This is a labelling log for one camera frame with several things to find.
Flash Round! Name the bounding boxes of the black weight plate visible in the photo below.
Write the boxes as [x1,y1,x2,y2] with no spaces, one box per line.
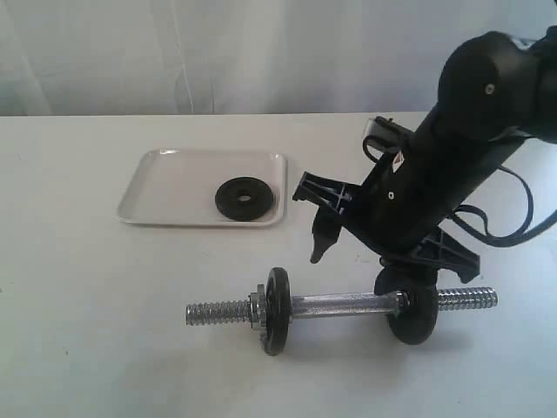
[214,177,274,222]

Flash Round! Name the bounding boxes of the black plate with collar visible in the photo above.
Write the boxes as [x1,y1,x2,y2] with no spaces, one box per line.
[262,267,292,356]

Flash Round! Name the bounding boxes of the white backdrop curtain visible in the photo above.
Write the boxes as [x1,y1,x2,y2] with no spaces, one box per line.
[1,1,556,116]

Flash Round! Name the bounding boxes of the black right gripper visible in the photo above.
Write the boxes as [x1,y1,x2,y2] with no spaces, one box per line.
[292,109,520,284]

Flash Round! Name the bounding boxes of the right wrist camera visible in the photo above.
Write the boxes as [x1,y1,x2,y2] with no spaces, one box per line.
[362,116,414,163]

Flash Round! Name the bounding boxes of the white rectangular tray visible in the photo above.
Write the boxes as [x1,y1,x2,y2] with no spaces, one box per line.
[117,149,287,228]

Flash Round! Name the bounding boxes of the black plate without collar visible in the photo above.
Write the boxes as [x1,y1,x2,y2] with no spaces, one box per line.
[374,265,439,345]

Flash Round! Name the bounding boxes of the chrome spin collar nut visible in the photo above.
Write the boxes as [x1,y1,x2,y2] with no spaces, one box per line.
[248,284,266,344]

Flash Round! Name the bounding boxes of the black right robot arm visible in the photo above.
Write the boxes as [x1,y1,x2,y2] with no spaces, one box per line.
[293,27,556,283]

